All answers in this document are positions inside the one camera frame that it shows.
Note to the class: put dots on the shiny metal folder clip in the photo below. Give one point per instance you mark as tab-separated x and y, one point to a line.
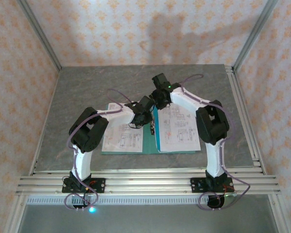
152	128

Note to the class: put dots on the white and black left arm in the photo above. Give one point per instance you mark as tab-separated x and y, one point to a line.
83	162

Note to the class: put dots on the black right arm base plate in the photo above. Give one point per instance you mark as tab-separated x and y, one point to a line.
196	185

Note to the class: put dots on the thick stack of drawing papers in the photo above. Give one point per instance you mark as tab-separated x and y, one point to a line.
179	143

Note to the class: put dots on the aluminium side rail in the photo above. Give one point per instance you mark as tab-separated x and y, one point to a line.
43	121
247	121

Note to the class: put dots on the aluminium cross rail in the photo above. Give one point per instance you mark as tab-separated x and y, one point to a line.
148	184

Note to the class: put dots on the thin sheet of drawing paper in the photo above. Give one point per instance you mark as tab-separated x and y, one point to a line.
122	144

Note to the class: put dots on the teal folder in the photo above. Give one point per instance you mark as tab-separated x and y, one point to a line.
148	143

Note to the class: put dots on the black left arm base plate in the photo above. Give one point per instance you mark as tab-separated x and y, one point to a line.
99	185

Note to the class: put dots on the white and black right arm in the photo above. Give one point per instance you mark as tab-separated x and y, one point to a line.
213	157

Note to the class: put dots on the aluminium frame post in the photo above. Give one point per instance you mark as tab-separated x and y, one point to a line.
41	36
254	36

